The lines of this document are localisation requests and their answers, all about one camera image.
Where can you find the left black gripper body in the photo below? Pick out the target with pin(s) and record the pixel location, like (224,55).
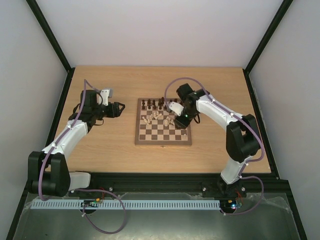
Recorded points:
(109,114)

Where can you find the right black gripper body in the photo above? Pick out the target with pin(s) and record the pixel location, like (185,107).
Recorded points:
(182,121)

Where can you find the white chess piece one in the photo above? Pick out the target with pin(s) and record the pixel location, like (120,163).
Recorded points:
(184,137)

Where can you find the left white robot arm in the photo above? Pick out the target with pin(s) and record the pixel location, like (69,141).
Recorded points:
(48,172)

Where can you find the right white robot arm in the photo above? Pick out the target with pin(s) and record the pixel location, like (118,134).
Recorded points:
(242,133)

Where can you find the dark chess pieces row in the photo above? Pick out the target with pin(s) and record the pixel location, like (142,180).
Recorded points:
(148,104)

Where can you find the left white pieces pile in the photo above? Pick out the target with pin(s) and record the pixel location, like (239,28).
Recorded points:
(152,118)

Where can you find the wooden chess board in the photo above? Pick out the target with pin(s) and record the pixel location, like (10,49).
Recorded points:
(158,134)

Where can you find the metal front tray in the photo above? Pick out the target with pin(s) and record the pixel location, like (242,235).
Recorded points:
(259,218)

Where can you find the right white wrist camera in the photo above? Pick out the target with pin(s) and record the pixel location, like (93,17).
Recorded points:
(175,108)

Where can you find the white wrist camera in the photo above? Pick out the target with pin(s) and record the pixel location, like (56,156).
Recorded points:
(175,108)
(105,95)

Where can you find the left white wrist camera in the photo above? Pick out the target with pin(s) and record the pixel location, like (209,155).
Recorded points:
(105,95)

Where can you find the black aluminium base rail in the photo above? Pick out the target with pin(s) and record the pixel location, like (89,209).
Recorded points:
(210,185)

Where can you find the left black frame post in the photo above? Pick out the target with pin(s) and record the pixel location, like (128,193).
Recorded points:
(41,19)

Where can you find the black frame post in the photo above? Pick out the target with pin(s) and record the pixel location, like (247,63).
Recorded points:
(276,20)
(41,19)

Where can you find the grey slotted cable duct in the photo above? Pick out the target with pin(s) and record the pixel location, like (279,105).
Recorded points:
(77,204)

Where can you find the right black frame post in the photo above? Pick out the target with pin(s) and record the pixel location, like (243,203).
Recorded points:
(276,20)

